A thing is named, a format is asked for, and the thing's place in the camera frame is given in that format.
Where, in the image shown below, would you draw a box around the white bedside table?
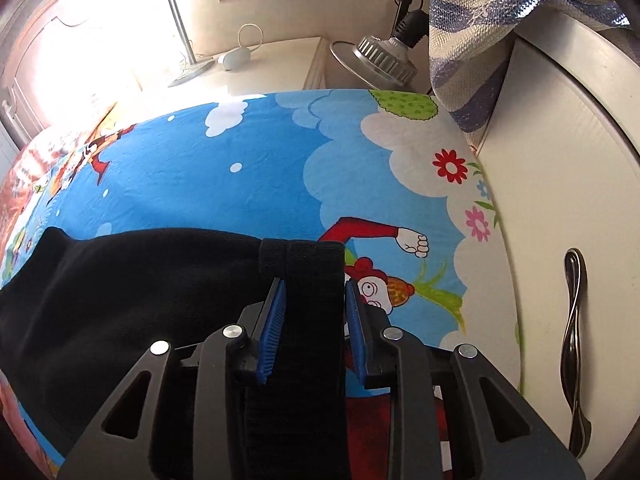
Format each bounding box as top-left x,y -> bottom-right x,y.
172,37 -> 329,100

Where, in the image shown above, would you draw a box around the dark metal drawer handle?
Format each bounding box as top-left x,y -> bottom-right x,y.
560,248 -> 592,458

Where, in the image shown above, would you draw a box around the silver lamp head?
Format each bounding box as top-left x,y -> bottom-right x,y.
330,10 -> 430,91

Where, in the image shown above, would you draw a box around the white charger with cable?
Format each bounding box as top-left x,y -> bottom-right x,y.
171,23 -> 266,86

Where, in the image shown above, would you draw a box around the black pants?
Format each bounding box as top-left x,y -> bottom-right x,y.
1,228 -> 350,479

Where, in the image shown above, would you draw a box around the blue cartoon bed sheet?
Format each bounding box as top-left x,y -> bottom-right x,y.
0,88 -> 524,480

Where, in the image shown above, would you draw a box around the blue striped woven cloth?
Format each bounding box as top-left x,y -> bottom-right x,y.
428,0 -> 639,146

